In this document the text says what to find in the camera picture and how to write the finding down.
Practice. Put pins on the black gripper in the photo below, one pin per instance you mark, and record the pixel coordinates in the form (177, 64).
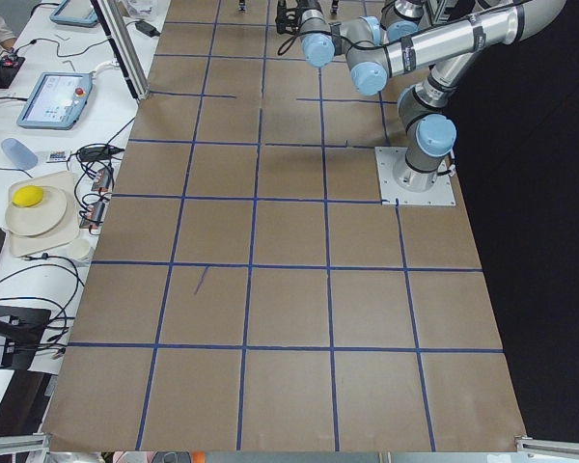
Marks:
(294, 11)

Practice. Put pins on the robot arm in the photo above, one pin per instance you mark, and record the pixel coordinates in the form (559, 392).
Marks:
(405, 17)
(404, 38)

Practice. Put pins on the black power adapter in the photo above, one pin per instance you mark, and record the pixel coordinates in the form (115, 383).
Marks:
(147, 29)

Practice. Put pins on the blue teach pendant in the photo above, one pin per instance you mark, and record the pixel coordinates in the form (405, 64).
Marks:
(78, 13)
(57, 101)

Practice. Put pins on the blue plastic cup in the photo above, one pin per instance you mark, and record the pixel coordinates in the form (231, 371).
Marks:
(20, 155)

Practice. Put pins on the white paper cup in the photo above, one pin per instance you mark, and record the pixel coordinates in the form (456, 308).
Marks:
(80, 251)

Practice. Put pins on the beige tray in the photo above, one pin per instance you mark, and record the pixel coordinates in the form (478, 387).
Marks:
(63, 233)

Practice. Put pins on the yellow lemon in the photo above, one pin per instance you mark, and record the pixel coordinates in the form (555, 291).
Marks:
(28, 196)

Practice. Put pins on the beige plate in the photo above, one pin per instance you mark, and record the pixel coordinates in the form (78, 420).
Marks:
(40, 218)

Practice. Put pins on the aluminium frame post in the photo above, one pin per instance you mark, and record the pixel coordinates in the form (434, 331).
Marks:
(112, 23)

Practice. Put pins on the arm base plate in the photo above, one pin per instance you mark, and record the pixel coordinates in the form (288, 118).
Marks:
(400, 185)

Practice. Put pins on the black camera stand base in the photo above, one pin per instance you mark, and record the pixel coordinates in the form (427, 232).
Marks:
(21, 331)

